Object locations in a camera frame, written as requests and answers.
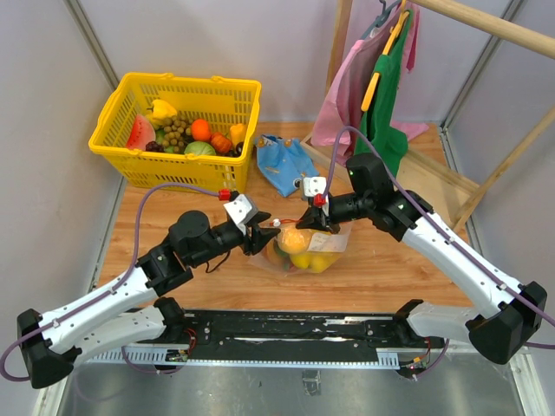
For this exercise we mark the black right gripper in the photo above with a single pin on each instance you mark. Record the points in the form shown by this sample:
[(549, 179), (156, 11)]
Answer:
[(318, 218)]

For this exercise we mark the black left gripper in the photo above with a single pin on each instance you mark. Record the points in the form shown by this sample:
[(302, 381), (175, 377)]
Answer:
[(260, 237)]

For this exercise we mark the orange yellow mango toy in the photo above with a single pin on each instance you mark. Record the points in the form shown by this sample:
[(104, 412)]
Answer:
[(294, 241)]

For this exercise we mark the clear zip top bag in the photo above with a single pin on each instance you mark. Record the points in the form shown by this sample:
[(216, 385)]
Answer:
[(320, 242)]

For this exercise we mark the peach toy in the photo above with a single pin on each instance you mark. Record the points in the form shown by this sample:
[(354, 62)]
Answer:
[(276, 257)]

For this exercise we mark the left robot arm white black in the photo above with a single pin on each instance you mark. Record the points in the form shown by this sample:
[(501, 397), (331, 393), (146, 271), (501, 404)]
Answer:
[(134, 306)]

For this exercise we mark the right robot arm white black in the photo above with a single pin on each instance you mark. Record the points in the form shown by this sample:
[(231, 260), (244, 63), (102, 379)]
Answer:
[(504, 314)]

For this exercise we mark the blue patterned cloth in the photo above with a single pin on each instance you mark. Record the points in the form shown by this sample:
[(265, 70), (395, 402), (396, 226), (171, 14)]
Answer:
[(283, 162)]

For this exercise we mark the small orange pumpkin toy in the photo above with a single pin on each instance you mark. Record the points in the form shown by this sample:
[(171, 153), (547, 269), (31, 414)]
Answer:
[(221, 144)]

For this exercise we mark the pink shirt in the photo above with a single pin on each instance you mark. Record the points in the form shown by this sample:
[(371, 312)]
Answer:
[(342, 104)]

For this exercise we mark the orange bell pepper toy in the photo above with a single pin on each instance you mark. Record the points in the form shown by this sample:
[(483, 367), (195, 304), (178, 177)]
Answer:
[(237, 133)]

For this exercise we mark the green cabbage toy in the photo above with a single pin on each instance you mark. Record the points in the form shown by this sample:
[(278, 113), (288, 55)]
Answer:
[(200, 148)]

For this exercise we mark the green shirt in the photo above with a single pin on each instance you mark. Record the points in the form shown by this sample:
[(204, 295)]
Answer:
[(388, 141)]

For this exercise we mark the orange fruit toy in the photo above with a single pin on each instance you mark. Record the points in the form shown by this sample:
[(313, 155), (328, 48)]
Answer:
[(201, 130)]

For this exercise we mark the longan bunch toy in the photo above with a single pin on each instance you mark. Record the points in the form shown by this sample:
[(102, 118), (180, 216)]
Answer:
[(174, 134)]

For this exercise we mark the dark grape bunch toy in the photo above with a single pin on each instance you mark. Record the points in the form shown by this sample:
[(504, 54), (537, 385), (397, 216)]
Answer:
[(154, 147)]

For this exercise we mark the yellow plastic basket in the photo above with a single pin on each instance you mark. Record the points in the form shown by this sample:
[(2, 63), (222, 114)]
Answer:
[(222, 102)]

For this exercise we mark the watermelon slice toy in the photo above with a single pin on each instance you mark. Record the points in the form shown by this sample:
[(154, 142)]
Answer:
[(142, 133)]

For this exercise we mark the yellow bell pepper toy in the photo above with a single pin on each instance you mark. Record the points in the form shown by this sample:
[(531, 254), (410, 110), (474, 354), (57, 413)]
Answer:
[(160, 110)]

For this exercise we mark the grey hanger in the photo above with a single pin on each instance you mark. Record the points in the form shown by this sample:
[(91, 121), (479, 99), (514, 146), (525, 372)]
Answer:
[(382, 17)]

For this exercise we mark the yellow hanger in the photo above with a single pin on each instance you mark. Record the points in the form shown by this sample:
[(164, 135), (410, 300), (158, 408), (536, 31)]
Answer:
[(393, 40)]

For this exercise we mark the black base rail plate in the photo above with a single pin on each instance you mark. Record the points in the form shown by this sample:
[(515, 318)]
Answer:
[(304, 338)]

